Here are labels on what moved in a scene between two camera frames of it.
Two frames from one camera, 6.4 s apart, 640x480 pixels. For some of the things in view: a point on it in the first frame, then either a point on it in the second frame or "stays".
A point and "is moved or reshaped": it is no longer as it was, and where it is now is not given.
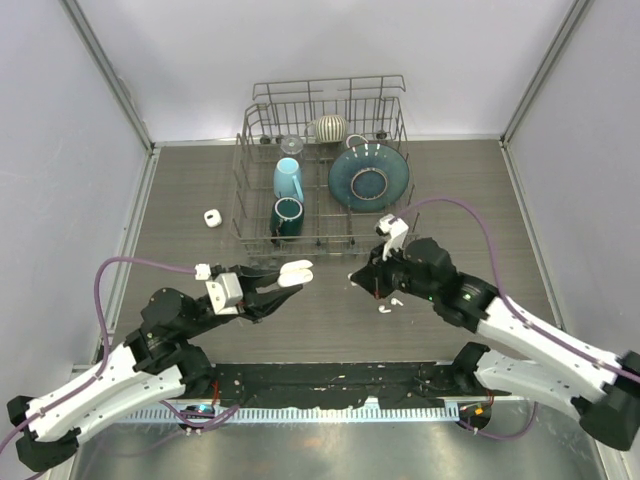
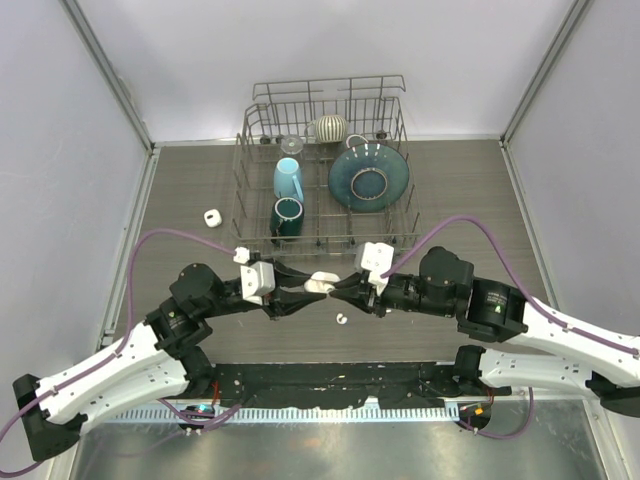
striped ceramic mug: x=329 y=128 stays
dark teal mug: x=287 y=219 stays
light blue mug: x=288 y=180 stays
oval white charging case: x=295 y=272 is moved or reshaped
